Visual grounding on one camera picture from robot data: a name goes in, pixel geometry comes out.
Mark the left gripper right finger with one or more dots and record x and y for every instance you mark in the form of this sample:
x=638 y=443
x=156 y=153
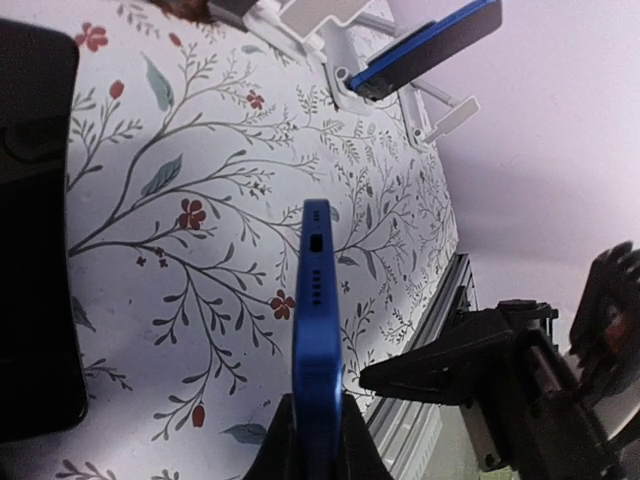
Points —
x=445 y=371

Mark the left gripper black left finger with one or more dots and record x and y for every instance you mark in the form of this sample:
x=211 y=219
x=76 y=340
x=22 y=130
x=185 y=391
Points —
x=280 y=455

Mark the blue-edged phone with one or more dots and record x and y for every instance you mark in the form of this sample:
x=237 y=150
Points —
x=316 y=345
x=426 y=48

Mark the white folding stand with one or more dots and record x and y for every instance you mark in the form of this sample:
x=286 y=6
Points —
x=427 y=112
x=314 y=28

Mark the black phone lower stacked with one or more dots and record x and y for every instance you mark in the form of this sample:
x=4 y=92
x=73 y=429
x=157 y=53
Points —
x=42 y=384

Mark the floral patterned table mat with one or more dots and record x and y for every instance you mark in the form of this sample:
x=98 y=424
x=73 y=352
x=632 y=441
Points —
x=193 y=149

